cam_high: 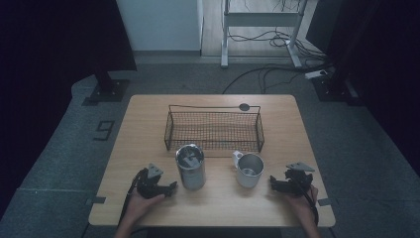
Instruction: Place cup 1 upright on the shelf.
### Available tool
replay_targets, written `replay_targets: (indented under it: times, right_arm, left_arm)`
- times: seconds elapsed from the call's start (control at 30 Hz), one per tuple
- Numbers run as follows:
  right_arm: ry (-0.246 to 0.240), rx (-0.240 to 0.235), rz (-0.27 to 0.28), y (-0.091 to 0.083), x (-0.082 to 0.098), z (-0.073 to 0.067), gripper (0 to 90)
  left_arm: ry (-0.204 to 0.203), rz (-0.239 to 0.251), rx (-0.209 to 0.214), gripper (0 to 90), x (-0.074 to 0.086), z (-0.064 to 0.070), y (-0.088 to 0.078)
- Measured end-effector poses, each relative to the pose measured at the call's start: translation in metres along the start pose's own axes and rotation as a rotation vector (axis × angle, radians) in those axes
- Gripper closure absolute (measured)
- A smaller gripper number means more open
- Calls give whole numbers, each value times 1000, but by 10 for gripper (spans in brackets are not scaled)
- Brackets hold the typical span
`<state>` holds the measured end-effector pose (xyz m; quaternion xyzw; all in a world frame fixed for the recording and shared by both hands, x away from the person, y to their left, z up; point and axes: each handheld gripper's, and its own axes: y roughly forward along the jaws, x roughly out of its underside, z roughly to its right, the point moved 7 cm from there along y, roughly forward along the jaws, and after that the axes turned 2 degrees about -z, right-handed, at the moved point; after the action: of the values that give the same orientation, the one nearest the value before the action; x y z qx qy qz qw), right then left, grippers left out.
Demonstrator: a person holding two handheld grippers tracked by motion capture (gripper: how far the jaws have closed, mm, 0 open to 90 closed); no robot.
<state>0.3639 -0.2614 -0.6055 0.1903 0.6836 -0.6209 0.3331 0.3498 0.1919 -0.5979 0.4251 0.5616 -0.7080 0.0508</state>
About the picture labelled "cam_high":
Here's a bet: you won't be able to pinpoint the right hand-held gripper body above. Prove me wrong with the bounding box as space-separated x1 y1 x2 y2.
281 161 316 198

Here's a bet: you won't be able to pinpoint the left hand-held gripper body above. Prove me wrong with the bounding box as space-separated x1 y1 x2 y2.
135 163 166 199

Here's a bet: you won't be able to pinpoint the tall stainless steel tumbler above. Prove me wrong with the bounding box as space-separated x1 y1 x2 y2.
174 143 207 191

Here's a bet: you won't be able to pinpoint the white mug with steel interior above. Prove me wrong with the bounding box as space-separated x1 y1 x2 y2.
232 150 265 189

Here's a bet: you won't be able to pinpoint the black wire mesh basket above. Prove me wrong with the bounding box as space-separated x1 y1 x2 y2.
163 103 265 154

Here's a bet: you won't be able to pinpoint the person's left hand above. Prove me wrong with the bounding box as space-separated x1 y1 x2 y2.
126 190 166 223

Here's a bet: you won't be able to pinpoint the person's right hand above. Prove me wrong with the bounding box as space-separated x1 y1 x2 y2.
284 183 320 226

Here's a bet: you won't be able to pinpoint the white power strip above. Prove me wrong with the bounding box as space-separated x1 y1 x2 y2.
303 69 328 80

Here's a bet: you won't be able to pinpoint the black curtain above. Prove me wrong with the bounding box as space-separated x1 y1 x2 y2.
305 0 420 178
0 0 139 216

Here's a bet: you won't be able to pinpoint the white cabinet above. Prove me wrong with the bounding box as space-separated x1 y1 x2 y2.
115 0 204 53

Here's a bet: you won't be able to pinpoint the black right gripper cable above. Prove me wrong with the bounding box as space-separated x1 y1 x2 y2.
296 178 320 228

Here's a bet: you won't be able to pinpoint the black stand with base plate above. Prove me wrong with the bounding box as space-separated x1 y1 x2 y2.
86 69 131 104
311 63 362 104

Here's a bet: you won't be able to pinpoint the black floor cables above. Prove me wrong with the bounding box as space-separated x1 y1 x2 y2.
222 29 333 95

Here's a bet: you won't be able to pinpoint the white metal desk frame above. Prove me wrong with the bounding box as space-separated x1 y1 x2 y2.
220 0 310 69

